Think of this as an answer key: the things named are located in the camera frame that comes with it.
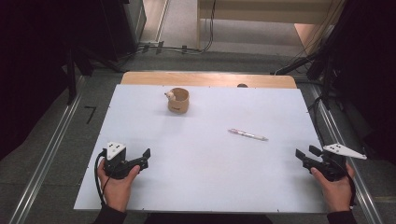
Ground light wooden bench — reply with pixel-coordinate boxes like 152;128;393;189
195;0;345;51

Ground wooden pen holder cup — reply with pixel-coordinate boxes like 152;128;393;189
164;87;191;115

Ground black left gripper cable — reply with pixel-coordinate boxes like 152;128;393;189
93;148;112;208

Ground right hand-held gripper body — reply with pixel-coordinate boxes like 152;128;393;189
303;143;368;183

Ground black metal stand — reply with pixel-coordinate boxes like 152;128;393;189
60;43;94;105

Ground white table cover board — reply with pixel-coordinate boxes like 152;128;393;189
73;83;328;215

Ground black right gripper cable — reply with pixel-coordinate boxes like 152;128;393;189
337;160;358;208

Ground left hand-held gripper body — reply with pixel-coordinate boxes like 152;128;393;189
102;141;145;180

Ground person's left hand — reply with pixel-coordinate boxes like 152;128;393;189
96;160;141;214

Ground person's right hand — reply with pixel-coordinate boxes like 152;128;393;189
310;163;356;214

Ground pink and white pen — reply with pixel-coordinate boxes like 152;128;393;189
227;128;269;142

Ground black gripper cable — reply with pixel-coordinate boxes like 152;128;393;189
93;148;112;208
337;160;358;208

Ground black floor cables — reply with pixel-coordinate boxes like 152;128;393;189
118;0;219;68

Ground black tripod stand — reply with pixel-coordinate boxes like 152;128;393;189
270;0;368;110

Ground metal floor rail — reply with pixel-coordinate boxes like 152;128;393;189
309;83;385;224
8;76;87;224

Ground dark cabinet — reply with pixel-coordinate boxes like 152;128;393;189
102;0;148;62

